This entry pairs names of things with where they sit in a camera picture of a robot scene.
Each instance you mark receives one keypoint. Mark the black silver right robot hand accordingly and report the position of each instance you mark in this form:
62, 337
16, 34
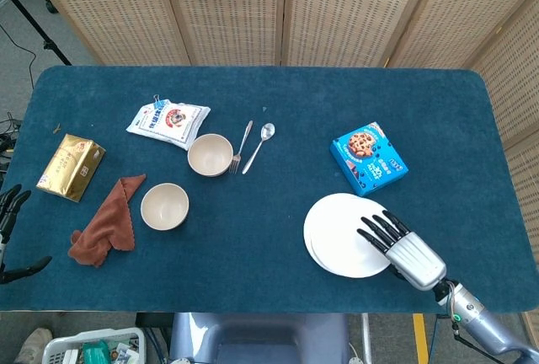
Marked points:
414, 258

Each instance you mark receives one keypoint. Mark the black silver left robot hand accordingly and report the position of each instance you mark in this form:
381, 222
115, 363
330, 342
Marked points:
10, 204

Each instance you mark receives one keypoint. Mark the white round plate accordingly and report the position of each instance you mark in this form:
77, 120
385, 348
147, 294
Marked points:
337, 233
306, 235

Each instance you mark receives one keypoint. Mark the off-white bowl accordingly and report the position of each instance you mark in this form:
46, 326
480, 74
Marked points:
164, 207
209, 155

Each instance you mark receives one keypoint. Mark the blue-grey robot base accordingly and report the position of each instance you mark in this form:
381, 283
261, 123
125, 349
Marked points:
257, 338

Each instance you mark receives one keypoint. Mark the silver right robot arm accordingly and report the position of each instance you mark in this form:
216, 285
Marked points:
476, 313

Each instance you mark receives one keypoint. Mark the gold foil packet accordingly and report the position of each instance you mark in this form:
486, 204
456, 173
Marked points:
69, 168

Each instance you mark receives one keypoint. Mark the small brown twig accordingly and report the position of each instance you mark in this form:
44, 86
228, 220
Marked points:
57, 128

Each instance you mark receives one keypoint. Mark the grey metal table leg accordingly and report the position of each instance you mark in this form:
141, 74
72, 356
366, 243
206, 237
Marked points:
366, 338

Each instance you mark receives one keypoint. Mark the brown microfibre cloth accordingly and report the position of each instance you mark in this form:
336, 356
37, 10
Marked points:
105, 229

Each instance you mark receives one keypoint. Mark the blue cookie box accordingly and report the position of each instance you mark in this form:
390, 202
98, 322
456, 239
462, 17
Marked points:
366, 157

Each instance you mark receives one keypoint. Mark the beige shoe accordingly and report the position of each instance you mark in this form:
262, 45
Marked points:
35, 343

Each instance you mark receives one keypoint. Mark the teal table cloth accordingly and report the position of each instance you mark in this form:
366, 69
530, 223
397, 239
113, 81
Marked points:
269, 254

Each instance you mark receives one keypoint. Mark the white plastic basket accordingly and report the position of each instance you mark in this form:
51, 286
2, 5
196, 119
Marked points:
90, 334

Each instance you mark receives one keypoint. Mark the black tripod stand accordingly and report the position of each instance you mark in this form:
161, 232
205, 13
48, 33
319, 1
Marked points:
42, 37

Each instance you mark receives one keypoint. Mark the white flour bag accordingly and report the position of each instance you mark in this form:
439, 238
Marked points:
168, 124

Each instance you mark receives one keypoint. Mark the metal binder clip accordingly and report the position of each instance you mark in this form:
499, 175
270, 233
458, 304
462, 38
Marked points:
158, 100

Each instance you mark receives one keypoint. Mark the steel spoon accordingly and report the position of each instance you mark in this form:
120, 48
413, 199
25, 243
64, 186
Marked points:
268, 130

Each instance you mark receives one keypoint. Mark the steel fork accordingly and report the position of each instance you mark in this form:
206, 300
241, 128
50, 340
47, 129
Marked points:
234, 165

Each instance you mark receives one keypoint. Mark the wicker folding screen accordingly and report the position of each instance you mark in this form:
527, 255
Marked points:
236, 10

